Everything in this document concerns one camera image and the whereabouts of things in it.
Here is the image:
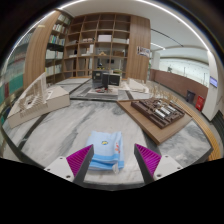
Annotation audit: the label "glass-fronted bookshelf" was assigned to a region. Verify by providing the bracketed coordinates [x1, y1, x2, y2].
[0, 33, 34, 118]

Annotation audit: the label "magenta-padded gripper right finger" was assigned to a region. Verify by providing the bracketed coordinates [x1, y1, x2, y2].
[133, 143, 184, 185]

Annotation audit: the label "wooden shelf unit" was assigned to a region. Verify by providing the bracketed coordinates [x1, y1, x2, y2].
[63, 13, 132, 80]

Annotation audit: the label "small white architectural model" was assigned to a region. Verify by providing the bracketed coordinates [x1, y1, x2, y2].
[124, 77, 150, 95]

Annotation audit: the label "brown model on wooden board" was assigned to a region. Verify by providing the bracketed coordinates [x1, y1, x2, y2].
[116, 96, 195, 146]

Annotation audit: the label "light blue printed towel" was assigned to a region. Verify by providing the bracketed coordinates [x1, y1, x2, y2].
[85, 130, 126, 174]

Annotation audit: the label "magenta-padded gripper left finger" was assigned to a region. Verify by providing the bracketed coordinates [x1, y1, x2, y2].
[43, 143, 95, 186]

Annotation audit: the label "dark bookshelf with books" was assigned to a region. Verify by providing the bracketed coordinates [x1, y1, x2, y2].
[44, 13, 73, 85]

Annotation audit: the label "white wall poster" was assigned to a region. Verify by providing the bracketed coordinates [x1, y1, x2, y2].
[136, 45, 152, 59]

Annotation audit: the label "black model on grey base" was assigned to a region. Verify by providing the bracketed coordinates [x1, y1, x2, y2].
[84, 69, 123, 101]

